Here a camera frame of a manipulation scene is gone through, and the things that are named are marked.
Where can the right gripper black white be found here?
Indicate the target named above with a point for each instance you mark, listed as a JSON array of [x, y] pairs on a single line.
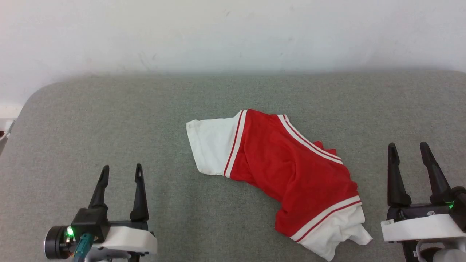
[[418, 227]]

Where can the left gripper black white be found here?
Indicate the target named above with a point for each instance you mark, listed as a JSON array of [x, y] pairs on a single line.
[[123, 236]]

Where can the red and white garment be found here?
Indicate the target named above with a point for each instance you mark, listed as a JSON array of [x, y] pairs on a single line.
[[291, 171]]

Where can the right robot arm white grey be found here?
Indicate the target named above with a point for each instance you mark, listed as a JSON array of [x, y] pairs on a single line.
[[449, 255]]

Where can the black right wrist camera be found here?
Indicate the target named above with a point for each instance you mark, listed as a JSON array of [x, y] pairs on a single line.
[[460, 207]]

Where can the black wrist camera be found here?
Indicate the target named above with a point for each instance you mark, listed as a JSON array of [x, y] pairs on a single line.
[[54, 243], [460, 207]]

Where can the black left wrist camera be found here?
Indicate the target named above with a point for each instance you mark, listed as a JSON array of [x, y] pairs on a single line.
[[54, 243]]

